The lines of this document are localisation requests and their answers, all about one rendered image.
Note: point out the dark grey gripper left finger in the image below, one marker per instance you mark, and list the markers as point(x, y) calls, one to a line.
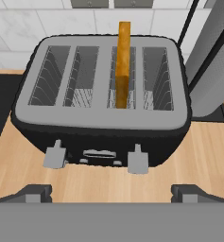
point(34, 193)

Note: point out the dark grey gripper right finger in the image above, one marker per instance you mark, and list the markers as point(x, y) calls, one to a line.
point(187, 193)

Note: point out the grey toaster lever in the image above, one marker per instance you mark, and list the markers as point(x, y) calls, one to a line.
point(138, 160)
point(55, 156)

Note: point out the black and grey four-slot toaster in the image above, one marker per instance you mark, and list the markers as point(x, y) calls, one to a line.
point(100, 119)

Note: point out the brown bread slice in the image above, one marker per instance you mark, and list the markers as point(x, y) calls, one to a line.
point(123, 63)

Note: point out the black hob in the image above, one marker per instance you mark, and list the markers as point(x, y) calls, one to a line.
point(0, 107)

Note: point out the grey fridge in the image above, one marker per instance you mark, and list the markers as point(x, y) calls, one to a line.
point(208, 66)

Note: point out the grey cupboard door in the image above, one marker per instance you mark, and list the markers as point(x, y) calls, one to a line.
point(133, 3)
point(89, 3)

